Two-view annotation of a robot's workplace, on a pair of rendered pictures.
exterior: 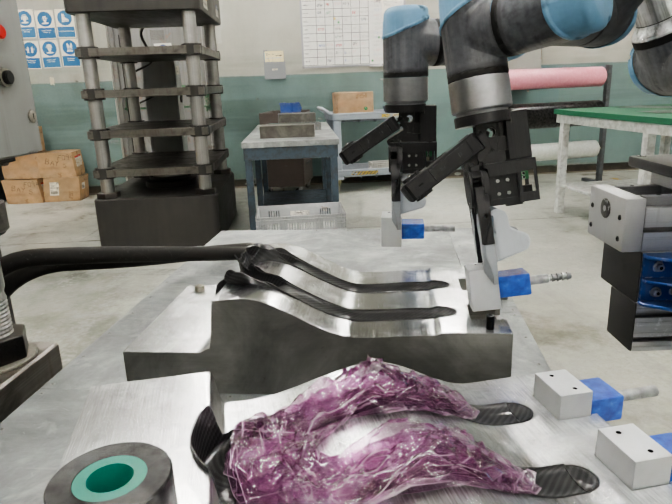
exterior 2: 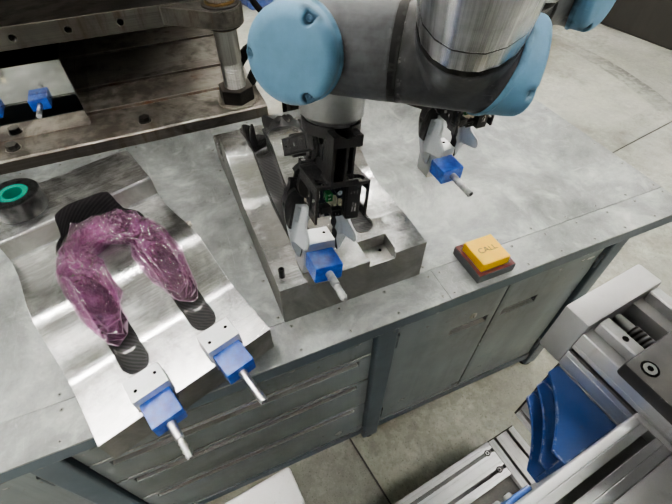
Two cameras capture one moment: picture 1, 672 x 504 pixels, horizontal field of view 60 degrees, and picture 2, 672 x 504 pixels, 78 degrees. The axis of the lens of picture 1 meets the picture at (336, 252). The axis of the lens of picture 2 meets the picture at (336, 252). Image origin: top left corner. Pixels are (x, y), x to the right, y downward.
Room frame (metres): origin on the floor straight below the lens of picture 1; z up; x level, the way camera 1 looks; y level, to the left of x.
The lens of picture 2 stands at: (0.54, -0.58, 1.41)
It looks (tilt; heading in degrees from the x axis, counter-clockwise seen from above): 49 degrees down; 61
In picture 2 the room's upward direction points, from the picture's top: straight up
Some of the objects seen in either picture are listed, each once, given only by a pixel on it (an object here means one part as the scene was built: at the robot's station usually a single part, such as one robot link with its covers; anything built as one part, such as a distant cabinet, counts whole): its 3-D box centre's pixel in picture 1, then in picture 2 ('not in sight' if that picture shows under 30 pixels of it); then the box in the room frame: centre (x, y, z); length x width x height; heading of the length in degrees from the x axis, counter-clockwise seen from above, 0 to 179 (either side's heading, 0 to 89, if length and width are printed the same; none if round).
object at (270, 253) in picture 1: (330, 280); (299, 169); (0.79, 0.01, 0.92); 0.35 x 0.16 x 0.09; 84
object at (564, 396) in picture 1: (601, 398); (238, 366); (0.55, -0.28, 0.86); 0.13 x 0.05 x 0.05; 101
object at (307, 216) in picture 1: (300, 220); not in sight; (3.92, 0.24, 0.28); 0.61 x 0.41 x 0.15; 93
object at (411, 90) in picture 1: (405, 91); not in sight; (1.02, -0.13, 1.17); 0.08 x 0.08 x 0.05
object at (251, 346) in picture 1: (322, 309); (303, 183); (0.80, 0.02, 0.87); 0.50 x 0.26 x 0.14; 84
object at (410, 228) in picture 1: (417, 228); (449, 172); (1.02, -0.15, 0.93); 0.13 x 0.05 x 0.05; 84
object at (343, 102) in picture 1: (352, 104); not in sight; (6.68, -0.25, 0.94); 0.41 x 0.33 x 0.29; 100
